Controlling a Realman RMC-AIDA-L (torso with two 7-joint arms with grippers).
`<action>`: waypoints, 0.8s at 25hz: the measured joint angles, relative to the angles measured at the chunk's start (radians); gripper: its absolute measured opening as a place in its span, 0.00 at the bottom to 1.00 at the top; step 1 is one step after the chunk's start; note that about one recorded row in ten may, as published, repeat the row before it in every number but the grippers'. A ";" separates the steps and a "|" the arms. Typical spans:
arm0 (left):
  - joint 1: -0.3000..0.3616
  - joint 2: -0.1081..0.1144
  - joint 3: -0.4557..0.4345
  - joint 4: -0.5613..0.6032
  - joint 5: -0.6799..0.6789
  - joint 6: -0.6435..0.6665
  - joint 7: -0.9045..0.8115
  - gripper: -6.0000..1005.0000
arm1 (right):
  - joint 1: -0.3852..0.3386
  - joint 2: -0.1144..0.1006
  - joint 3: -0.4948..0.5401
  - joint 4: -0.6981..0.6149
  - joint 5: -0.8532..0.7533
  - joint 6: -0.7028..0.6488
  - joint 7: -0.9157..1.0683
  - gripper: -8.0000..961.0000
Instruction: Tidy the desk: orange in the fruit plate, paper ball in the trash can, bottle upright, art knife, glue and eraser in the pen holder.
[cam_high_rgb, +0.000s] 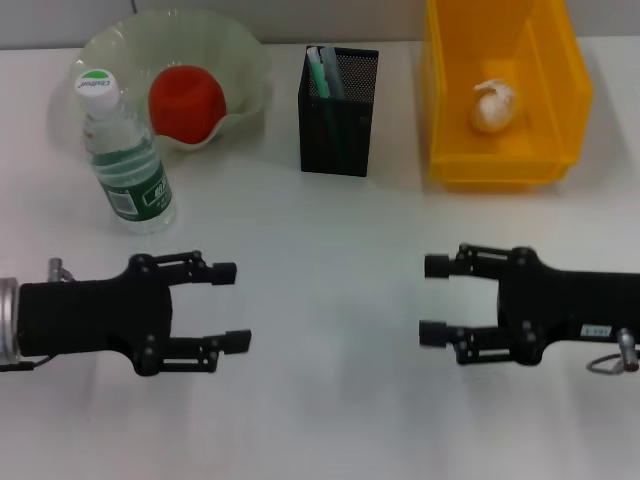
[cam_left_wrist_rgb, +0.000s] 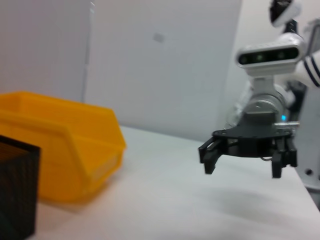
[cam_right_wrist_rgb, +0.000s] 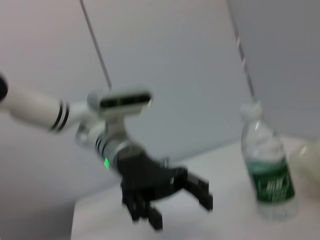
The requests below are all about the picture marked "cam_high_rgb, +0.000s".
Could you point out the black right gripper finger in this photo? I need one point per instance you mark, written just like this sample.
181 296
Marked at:
437 266
432 334

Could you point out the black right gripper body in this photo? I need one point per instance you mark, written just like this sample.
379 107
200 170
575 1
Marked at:
565 305

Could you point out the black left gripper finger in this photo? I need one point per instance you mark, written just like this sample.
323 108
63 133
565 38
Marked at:
222 273
237 341

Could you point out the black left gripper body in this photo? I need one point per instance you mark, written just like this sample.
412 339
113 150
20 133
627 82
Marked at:
95 315

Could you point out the clear green-label water bottle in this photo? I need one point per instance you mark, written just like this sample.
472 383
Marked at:
125 150

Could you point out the white garlic bulb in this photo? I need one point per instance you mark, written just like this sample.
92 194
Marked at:
492 107

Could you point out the orange fruit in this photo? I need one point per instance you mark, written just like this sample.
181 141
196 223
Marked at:
187 105

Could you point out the grey pen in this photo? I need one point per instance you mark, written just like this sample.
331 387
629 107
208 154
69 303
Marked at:
334 72

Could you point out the green pen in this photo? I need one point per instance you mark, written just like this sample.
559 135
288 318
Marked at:
317 72

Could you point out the black mesh pen holder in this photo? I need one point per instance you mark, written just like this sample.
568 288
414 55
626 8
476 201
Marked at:
337 135

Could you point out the pale green glass fruit plate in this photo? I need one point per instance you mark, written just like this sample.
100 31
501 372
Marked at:
235 75

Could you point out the silver plug on left gripper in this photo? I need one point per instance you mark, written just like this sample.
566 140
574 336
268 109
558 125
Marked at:
57 270

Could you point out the yellow plastic bin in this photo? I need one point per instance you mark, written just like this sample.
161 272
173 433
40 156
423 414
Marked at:
450 115

